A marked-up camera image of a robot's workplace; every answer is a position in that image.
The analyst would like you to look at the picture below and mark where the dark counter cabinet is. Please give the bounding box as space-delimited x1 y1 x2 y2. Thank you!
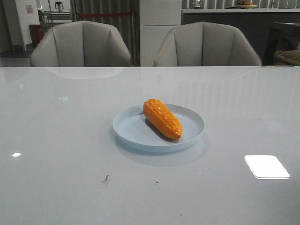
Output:
181 8 300 60

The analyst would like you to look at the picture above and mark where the red bin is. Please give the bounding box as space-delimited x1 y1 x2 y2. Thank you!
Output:
29 24 44 47

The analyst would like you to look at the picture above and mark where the grey chair left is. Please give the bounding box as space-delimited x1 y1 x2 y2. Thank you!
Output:
30 21 131 67

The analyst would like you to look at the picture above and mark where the red barrier belt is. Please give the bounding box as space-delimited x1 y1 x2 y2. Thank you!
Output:
78 12 132 18

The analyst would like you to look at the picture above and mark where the grey chair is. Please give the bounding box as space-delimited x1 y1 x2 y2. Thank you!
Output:
153 22 261 67
30 21 131 67

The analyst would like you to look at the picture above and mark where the light blue plate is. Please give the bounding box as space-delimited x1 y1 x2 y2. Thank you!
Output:
112 104 205 153

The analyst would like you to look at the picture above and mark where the fruit bowl on counter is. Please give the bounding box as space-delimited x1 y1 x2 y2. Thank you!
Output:
235 0 257 9

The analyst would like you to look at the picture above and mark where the white refrigerator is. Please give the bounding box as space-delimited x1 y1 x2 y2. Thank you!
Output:
139 0 182 67

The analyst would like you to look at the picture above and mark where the orange corn cob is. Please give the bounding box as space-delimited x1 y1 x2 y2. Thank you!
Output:
143 99 183 139

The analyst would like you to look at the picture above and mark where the metal shelf rack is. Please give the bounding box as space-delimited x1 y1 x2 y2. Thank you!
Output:
36 0 72 30

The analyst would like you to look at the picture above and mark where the grey chair right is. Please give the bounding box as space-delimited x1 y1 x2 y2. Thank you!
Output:
153 22 261 67

